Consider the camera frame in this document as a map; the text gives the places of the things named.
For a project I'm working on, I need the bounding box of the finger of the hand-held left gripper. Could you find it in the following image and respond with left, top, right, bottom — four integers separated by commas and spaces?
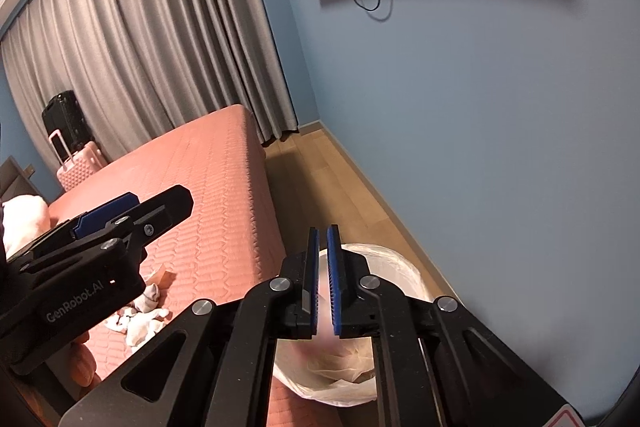
102, 185, 195, 258
22, 192, 140, 258

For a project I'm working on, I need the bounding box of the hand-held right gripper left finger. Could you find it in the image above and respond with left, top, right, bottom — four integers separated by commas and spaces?
60, 227, 321, 427

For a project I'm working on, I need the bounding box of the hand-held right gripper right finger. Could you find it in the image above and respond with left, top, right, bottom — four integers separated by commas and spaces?
326, 223, 586, 427

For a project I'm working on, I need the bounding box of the bin with white plastic liner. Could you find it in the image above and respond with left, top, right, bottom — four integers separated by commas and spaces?
272, 243, 446, 408

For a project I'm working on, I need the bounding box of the person's left hand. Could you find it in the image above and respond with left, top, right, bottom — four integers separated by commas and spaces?
67, 329, 97, 389

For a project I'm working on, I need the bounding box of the pink suitcase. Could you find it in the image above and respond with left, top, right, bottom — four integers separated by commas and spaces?
49, 130, 110, 192

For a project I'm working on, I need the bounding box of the pink quilted bed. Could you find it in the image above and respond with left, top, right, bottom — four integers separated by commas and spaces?
47, 104, 301, 427

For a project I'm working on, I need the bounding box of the pink pillow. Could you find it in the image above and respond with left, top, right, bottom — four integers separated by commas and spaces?
0, 194, 51, 258

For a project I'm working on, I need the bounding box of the black suitcase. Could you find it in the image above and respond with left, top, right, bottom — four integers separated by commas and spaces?
42, 90, 96, 158

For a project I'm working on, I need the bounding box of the grey curtain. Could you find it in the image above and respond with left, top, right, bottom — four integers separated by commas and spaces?
0, 0, 299, 180

